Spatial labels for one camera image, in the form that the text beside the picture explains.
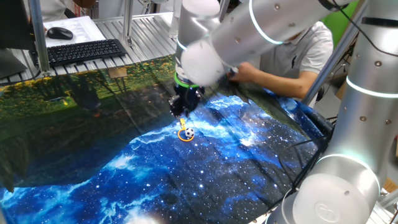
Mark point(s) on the person in white shirt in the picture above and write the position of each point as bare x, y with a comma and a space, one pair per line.
298, 49

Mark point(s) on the aluminium frame post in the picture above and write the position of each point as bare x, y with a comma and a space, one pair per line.
329, 62
127, 21
38, 37

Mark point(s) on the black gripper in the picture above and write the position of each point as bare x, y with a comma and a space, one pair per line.
188, 96

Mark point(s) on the person's left hand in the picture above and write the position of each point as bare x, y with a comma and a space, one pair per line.
247, 73

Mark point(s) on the person's left forearm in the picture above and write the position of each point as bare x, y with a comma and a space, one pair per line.
286, 84

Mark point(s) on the black computer mouse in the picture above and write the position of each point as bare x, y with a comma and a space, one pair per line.
59, 33

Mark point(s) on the white paper sheet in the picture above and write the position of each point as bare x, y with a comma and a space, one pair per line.
84, 29

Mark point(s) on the black computer monitor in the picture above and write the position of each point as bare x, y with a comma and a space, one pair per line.
14, 28

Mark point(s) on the galaxy landscape print cloth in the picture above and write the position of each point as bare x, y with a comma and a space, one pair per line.
155, 174

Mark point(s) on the small soccer ball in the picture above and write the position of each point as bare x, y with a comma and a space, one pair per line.
189, 132

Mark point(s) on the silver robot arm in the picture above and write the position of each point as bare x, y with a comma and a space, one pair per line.
357, 124

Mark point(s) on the black keyboard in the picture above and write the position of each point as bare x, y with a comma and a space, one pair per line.
81, 51

